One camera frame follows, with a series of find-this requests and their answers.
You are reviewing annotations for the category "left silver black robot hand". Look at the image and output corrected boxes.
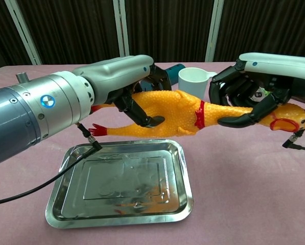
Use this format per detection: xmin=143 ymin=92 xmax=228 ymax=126
xmin=73 ymin=54 xmax=173 ymax=128

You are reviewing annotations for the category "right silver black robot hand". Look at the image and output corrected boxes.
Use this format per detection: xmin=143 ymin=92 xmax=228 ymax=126
xmin=208 ymin=52 xmax=305 ymax=128

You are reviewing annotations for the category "yellow rubber chicken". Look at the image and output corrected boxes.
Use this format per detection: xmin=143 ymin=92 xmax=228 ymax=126
xmin=87 ymin=89 xmax=305 ymax=140

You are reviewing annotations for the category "rectangular metal tray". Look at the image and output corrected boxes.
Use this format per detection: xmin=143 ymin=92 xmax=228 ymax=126
xmin=45 ymin=139 xmax=194 ymax=230

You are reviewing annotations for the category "green drink can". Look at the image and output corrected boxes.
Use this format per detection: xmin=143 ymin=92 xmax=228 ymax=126
xmin=251 ymin=87 xmax=273 ymax=102

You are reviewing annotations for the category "black pleated curtain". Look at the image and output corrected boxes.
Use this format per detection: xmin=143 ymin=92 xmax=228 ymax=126
xmin=0 ymin=0 xmax=305 ymax=74

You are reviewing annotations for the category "white plastic mug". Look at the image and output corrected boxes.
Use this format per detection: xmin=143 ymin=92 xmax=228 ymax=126
xmin=178 ymin=67 xmax=218 ymax=99

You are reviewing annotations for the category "pink table cloth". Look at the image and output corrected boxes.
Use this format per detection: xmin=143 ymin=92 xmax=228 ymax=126
xmin=0 ymin=60 xmax=305 ymax=245

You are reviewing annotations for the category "white metal frame post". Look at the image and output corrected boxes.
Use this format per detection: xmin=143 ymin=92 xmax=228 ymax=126
xmin=4 ymin=0 xmax=42 ymax=65
xmin=112 ymin=0 xmax=131 ymax=58
xmin=205 ymin=0 xmax=225 ymax=62

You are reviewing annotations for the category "black right hand cable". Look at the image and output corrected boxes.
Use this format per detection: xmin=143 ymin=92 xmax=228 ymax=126
xmin=281 ymin=129 xmax=305 ymax=153

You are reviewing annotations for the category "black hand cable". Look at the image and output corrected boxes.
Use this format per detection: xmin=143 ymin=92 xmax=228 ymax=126
xmin=0 ymin=122 xmax=103 ymax=207
xmin=281 ymin=129 xmax=305 ymax=153

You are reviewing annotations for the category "black left hand cable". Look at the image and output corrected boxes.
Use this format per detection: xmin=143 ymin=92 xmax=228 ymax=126
xmin=0 ymin=122 xmax=103 ymax=207

